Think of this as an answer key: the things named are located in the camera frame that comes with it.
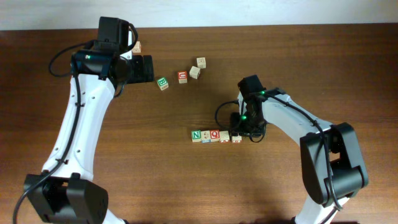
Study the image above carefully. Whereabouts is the plain block red side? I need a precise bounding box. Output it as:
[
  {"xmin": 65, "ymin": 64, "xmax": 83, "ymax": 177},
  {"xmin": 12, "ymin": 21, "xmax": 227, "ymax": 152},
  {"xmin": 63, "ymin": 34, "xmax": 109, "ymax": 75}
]
[{"xmin": 231, "ymin": 136, "xmax": 243, "ymax": 143}]

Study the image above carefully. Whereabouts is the plain block red edge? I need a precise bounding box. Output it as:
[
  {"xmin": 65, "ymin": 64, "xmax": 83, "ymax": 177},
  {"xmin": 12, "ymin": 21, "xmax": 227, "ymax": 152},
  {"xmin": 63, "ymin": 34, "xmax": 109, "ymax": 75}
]
[{"xmin": 220, "ymin": 131, "xmax": 230, "ymax": 143}]

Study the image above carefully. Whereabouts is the red Q letter block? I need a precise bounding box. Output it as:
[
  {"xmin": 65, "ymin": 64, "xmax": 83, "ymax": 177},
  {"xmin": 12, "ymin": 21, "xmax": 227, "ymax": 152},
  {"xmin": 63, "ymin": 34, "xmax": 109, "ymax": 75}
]
[{"xmin": 210, "ymin": 129, "xmax": 220, "ymax": 142}]

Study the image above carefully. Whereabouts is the picture block blue side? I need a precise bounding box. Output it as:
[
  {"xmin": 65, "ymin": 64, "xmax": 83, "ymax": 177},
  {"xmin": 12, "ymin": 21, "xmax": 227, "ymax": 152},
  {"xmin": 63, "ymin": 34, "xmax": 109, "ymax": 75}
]
[{"xmin": 201, "ymin": 130, "xmax": 211, "ymax": 143}]

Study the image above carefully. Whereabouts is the green N letter block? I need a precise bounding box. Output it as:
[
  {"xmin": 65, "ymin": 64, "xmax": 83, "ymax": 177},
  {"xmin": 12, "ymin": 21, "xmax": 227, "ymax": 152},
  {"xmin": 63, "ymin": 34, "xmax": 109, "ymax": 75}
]
[{"xmin": 191, "ymin": 130, "xmax": 201, "ymax": 142}]

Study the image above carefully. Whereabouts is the green B letter block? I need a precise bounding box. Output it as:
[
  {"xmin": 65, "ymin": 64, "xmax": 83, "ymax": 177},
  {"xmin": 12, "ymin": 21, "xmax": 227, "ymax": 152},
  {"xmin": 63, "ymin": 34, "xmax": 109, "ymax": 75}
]
[{"xmin": 157, "ymin": 77, "xmax": 169, "ymax": 91}]

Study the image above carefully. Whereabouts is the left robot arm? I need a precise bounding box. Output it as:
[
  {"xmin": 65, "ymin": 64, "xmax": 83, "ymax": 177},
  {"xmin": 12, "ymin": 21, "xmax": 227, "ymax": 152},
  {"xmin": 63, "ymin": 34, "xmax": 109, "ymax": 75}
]
[{"xmin": 22, "ymin": 17, "xmax": 154, "ymax": 224}]

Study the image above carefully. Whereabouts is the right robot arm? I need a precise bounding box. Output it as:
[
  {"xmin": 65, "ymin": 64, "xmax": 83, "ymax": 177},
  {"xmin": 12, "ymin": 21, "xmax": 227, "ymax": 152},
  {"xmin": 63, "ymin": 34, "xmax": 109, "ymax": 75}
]
[{"xmin": 230, "ymin": 75, "xmax": 369, "ymax": 223}]

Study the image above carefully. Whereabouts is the far left plain wooden block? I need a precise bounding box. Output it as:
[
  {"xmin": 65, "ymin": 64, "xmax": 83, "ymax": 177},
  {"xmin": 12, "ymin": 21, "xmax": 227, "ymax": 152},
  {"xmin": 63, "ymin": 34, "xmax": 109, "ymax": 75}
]
[{"xmin": 132, "ymin": 41, "xmax": 142, "ymax": 54}]

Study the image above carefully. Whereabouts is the plain tilted wooden block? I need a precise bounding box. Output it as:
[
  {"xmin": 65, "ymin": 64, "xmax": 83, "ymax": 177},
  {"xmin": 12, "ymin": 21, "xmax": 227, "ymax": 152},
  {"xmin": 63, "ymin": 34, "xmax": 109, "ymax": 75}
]
[{"xmin": 189, "ymin": 66, "xmax": 200, "ymax": 80}]

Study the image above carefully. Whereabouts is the plain block far top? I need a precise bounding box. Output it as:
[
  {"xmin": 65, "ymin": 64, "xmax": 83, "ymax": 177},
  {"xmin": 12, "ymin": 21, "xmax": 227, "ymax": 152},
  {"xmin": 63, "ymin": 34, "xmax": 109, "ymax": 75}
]
[{"xmin": 197, "ymin": 57, "xmax": 206, "ymax": 69}]

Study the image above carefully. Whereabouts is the red U letter block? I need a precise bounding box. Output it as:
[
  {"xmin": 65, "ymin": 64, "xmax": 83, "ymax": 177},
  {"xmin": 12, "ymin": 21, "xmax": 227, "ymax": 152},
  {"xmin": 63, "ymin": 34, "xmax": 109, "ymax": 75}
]
[{"xmin": 177, "ymin": 71, "xmax": 188, "ymax": 84}]

